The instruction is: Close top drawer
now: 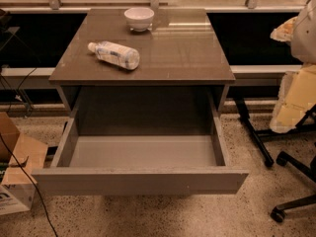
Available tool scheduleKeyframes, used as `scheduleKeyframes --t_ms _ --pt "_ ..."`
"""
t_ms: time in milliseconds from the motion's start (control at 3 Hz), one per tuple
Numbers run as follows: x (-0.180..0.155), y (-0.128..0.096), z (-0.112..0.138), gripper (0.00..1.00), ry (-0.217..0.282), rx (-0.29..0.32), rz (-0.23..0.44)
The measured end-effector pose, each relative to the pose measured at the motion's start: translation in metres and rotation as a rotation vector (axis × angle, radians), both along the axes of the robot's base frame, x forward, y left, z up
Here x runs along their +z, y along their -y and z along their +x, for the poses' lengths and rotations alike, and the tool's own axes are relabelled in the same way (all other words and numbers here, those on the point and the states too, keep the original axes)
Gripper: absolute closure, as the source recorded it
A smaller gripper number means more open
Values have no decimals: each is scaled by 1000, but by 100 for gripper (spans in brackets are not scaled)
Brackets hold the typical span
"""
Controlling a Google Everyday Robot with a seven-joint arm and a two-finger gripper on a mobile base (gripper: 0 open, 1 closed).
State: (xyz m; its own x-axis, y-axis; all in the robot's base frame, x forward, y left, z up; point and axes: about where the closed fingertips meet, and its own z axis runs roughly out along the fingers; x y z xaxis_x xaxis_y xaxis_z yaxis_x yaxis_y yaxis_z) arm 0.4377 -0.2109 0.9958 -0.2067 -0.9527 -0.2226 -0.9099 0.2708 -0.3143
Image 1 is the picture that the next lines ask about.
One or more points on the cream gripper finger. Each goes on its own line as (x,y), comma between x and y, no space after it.
(284,32)
(296,96)

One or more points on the grey top drawer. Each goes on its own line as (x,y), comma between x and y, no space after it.
(131,141)

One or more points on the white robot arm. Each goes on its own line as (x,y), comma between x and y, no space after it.
(303,43)

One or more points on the grey drawer cabinet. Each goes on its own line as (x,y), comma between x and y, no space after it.
(181,48)

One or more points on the white ceramic bowl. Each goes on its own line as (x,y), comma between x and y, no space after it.
(139,18)

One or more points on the clear plastic water bottle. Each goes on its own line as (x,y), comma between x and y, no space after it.
(116,54)

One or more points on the brown cardboard box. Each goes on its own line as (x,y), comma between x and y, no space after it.
(19,155)

